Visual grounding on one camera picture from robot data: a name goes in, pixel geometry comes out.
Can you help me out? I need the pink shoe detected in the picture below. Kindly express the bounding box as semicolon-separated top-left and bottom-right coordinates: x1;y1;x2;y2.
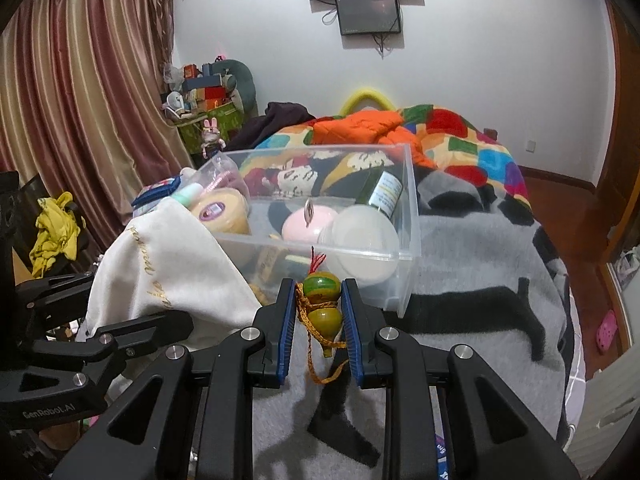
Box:
595;309;619;352

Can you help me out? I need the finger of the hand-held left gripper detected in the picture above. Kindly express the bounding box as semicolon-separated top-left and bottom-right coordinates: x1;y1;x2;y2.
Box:
30;310;195;376
12;271;97;311

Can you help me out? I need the grey green plush cushion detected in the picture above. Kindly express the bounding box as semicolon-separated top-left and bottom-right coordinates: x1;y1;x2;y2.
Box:
215;59;258;116

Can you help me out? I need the blue pouch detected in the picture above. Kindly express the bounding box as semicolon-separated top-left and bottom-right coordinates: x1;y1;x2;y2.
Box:
131;176;182;211

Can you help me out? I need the dark cloth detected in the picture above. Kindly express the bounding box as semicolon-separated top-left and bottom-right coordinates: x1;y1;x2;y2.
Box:
230;101;316;153

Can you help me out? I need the black chair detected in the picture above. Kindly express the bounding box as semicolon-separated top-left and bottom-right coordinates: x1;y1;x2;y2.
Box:
0;170;36;286

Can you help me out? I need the colourful patchwork quilt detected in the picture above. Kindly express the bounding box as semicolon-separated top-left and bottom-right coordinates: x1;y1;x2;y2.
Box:
255;104;533;213

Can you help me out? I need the blue white packet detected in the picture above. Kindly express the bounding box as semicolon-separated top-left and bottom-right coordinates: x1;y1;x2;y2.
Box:
432;432;451;480

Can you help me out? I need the small wall monitor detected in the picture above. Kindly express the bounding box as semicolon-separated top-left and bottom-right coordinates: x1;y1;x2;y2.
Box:
335;0;403;37

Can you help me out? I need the green pump bottle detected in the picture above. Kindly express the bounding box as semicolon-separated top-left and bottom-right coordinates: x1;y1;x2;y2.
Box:
355;167;405;221

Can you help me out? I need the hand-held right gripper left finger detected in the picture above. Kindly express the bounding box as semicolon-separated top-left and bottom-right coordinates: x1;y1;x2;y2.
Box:
52;277;297;480

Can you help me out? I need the stack of colourful boxes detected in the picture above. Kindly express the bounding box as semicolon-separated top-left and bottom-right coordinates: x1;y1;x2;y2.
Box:
182;63;233;111

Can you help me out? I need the green yellow gourd toy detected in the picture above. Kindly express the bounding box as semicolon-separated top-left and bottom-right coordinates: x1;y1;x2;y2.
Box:
295;247;351;386

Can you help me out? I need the pink eared bunny doll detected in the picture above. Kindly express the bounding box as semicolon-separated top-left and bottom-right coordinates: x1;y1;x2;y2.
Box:
201;117;227;158

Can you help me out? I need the striped pink gold curtain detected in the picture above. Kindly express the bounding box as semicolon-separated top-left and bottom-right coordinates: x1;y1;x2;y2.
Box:
0;0;201;226

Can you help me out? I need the orange quilted jacket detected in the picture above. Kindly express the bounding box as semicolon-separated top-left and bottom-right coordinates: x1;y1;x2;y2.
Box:
312;110;436;168

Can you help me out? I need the yellow cloth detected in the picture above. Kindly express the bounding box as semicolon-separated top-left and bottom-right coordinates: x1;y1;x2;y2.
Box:
31;191;81;277

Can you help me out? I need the yellow round tub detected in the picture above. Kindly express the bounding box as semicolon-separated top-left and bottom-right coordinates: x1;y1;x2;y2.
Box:
192;187;251;236

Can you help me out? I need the wooden wardrobe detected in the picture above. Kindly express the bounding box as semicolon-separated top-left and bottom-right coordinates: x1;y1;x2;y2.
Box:
597;0;640;361

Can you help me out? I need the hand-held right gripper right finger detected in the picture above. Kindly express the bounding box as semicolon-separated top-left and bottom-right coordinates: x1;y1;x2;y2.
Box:
340;279;581;480

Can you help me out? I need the pink round lidded jar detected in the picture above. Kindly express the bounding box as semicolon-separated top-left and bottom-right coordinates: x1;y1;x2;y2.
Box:
281;199;341;243

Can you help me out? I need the white plush toy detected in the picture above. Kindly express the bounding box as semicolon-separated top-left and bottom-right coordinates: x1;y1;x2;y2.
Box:
162;92;187;121

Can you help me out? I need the translucent round container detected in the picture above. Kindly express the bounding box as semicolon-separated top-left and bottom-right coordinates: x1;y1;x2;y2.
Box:
317;204;401;288

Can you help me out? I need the printed pillow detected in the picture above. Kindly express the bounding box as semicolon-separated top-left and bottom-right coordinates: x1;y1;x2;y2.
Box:
240;152;396;198

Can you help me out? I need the white cloth bag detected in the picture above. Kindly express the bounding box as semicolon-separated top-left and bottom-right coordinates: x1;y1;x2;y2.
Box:
82;195;263;356

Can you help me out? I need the clear plastic storage bin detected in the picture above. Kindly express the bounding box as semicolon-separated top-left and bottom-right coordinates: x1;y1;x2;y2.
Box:
197;142;422;320

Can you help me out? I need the yellow foam hoop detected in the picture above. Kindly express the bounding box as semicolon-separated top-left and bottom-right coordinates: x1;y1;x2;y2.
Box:
340;87;396;113

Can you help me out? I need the grey black patterned blanket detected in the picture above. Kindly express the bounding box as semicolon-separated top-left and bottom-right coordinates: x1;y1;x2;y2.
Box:
190;167;586;480

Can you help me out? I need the white green small bottle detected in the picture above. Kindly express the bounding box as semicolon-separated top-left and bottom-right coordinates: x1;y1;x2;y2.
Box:
173;183;205;209

